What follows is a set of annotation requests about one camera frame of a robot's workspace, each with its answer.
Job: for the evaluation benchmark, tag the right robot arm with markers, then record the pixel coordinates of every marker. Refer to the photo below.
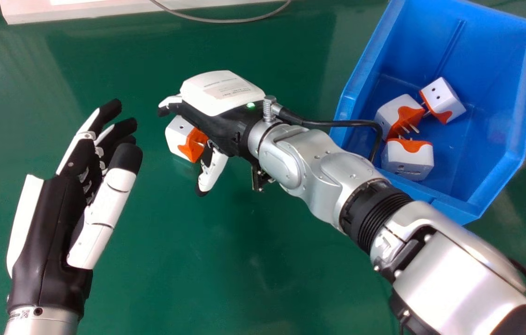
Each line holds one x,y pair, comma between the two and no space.
384,218

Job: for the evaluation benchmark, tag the white-and-orange plug adapter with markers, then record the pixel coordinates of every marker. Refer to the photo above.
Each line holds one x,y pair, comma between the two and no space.
398,118
183,139
442,98
407,158

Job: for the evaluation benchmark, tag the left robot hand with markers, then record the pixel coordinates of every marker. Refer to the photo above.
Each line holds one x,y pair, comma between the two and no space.
49,223

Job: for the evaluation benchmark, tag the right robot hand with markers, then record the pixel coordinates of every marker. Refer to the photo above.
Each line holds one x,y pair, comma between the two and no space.
219,109

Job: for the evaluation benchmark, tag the blue plastic bin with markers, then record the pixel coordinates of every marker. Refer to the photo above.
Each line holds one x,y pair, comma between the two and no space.
449,93

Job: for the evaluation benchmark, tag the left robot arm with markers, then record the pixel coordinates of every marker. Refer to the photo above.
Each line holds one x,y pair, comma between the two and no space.
39,323

